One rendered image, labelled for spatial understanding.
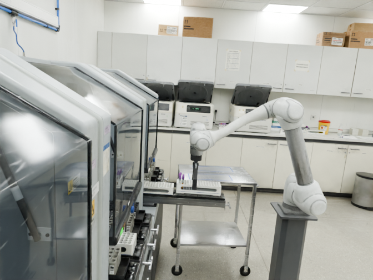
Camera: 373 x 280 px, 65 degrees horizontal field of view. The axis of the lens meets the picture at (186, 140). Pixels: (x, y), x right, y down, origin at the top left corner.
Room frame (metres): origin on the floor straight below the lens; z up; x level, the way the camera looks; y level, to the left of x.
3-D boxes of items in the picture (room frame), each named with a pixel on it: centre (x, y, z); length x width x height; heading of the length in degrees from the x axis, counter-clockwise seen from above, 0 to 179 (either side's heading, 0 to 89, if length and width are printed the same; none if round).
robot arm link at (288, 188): (1.99, -0.80, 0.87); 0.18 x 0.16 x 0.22; 6
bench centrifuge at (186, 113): (4.50, -0.08, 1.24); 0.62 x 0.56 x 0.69; 1
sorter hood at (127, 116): (1.26, 0.48, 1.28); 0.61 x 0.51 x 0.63; 1
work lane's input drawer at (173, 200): (1.90, 0.04, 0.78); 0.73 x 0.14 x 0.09; 91
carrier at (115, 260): (1.03, 0.25, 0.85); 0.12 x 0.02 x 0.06; 1
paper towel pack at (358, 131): (4.72, -2.76, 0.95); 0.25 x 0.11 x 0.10; 87
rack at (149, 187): (1.89, 0.22, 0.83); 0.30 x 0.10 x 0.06; 91
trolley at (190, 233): (2.39, -0.26, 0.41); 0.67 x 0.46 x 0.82; 95
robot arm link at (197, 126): (1.88, -0.07, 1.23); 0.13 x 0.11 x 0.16; 6
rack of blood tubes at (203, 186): (1.90, -0.10, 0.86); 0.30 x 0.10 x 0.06; 91
